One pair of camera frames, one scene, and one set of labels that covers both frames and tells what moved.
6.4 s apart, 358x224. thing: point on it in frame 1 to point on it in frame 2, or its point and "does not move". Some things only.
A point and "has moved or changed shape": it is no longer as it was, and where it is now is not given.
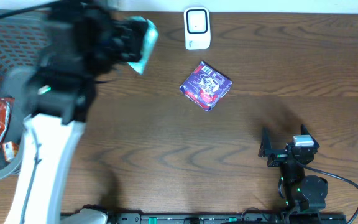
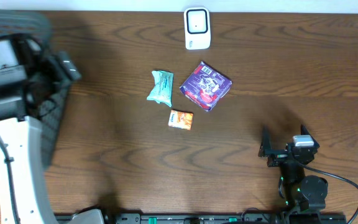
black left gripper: (129, 38) to (58, 65)
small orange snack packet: (10, 150) has moved or changed shape
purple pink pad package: (205, 86) does not move
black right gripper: (281, 156) does not move
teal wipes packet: (152, 37) to (162, 91)
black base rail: (283, 218) does not move
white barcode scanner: (197, 28) does not move
